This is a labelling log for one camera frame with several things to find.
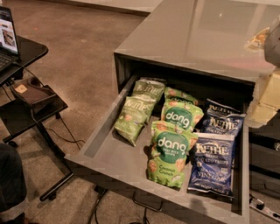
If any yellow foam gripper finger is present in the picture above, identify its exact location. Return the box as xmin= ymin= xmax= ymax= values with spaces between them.
xmin=245 ymin=70 xmax=280 ymax=128

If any green jalapeno chip bag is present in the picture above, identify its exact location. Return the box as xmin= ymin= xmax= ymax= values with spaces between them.
xmin=132 ymin=77 xmax=166 ymax=102
xmin=114 ymin=96 xmax=156 ymax=146

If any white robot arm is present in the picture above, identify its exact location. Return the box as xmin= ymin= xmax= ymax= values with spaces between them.
xmin=244 ymin=16 xmax=280 ymax=129

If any middle blue kettle chip bag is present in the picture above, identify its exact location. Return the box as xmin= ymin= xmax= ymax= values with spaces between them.
xmin=200 ymin=114 xmax=245 ymax=137

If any blue kettle chip bag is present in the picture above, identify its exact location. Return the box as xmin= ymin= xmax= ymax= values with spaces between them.
xmin=200 ymin=114 xmax=245 ymax=137
xmin=188 ymin=133 xmax=235 ymax=198
xmin=205 ymin=99 xmax=240 ymax=116

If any rear blue kettle chip bag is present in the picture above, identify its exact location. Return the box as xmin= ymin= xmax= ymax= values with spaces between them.
xmin=205 ymin=99 xmax=240 ymax=116

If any grey counter cabinet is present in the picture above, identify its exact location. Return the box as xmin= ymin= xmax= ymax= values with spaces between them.
xmin=113 ymin=0 xmax=280 ymax=200

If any front blue kettle chip bag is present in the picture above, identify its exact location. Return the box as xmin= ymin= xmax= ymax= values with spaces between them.
xmin=188 ymin=133 xmax=235 ymax=198

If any middle green dang bag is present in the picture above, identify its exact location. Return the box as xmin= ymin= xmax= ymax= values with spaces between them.
xmin=161 ymin=100 xmax=204 ymax=131

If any green dang bag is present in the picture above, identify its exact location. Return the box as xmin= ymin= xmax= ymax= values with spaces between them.
xmin=164 ymin=87 xmax=198 ymax=105
xmin=147 ymin=121 xmax=198 ymax=188
xmin=161 ymin=100 xmax=204 ymax=131

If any open grey top drawer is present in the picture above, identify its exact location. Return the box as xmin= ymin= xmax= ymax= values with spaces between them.
xmin=66 ymin=75 xmax=249 ymax=224

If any rear green dang bag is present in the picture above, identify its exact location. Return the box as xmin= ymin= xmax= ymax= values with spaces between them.
xmin=164 ymin=87 xmax=198 ymax=105

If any front green dang bag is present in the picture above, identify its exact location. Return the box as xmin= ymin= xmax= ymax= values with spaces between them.
xmin=147 ymin=121 xmax=198 ymax=188

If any white power strip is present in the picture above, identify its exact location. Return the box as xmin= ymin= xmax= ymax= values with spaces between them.
xmin=249 ymin=194 xmax=280 ymax=222

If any brown pouch on shelf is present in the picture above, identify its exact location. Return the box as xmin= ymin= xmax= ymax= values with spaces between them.
xmin=10 ymin=77 xmax=57 ymax=114

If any black laptop stand table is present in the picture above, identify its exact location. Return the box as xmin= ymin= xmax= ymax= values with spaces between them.
xmin=0 ymin=36 xmax=74 ymax=201

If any black laptop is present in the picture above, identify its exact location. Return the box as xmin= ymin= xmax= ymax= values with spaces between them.
xmin=0 ymin=6 xmax=20 ymax=71

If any person's leg in jeans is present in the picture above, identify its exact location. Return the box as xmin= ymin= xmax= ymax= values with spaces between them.
xmin=0 ymin=143 xmax=28 ymax=224

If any black drawer handle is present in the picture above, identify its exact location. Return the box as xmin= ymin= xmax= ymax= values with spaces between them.
xmin=132 ymin=190 xmax=164 ymax=212

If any black floor cable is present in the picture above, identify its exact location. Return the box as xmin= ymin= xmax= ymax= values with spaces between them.
xmin=87 ymin=186 xmax=109 ymax=224

